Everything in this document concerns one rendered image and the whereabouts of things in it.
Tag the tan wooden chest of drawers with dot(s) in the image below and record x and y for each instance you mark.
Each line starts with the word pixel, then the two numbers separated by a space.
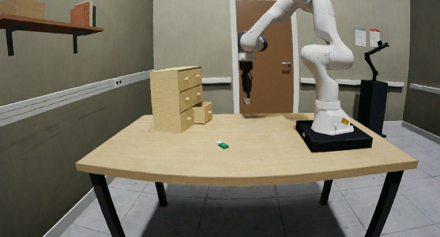
pixel 165 99

